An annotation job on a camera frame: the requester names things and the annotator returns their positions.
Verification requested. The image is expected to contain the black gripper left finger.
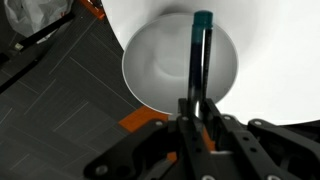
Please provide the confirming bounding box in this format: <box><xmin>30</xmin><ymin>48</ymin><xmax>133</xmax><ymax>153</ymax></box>
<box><xmin>83</xmin><ymin>97</ymin><xmax>220</xmax><ymax>180</ymax></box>

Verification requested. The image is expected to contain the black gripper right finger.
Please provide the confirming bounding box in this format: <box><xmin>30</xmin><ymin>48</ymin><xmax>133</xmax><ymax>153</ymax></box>
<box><xmin>199</xmin><ymin>97</ymin><xmax>320</xmax><ymax>180</ymax></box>

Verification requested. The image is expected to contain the teal marker pen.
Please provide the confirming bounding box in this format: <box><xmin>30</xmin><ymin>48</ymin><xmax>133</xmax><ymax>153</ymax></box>
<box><xmin>185</xmin><ymin>10</ymin><xmax>215</xmax><ymax>113</ymax></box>

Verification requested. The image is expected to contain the grey bowl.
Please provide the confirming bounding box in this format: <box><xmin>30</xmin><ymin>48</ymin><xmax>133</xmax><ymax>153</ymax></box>
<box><xmin>121</xmin><ymin>12</ymin><xmax>240</xmax><ymax>116</ymax></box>

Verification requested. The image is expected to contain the black desk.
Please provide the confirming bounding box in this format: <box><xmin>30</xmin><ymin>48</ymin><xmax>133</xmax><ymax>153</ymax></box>
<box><xmin>0</xmin><ymin>11</ymin><xmax>76</xmax><ymax>95</ymax></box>

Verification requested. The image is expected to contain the white plastic bag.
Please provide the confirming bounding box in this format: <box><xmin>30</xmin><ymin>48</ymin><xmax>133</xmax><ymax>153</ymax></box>
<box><xmin>3</xmin><ymin>0</ymin><xmax>73</xmax><ymax>38</ymax></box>

